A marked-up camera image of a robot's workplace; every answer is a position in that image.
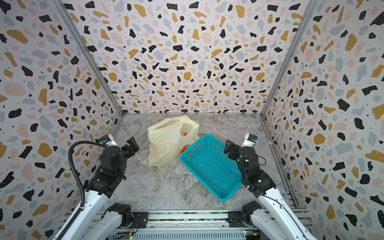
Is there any pale yellow plastic bag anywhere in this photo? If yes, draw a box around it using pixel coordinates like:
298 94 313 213
148 115 200 167

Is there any peach fruit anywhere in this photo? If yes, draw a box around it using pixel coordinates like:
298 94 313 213
180 146 188 153

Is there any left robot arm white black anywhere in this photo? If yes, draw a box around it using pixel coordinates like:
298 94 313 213
54 134 140 240

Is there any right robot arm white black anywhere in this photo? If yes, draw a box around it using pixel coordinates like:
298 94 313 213
224 135 316 240

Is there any teal plastic basket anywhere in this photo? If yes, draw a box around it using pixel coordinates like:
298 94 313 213
180 135 242 202

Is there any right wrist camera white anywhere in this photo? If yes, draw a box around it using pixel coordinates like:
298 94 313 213
242 134 258 148

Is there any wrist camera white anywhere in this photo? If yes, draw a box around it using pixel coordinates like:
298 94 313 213
242 134 258 148
97 134 119 148

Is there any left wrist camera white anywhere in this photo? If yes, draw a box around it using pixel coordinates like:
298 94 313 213
97 134 119 148

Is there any black corrugated cable conduit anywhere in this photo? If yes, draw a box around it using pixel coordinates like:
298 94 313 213
55 140 106 240

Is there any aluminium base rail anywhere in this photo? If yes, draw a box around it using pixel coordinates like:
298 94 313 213
56 208 314 240

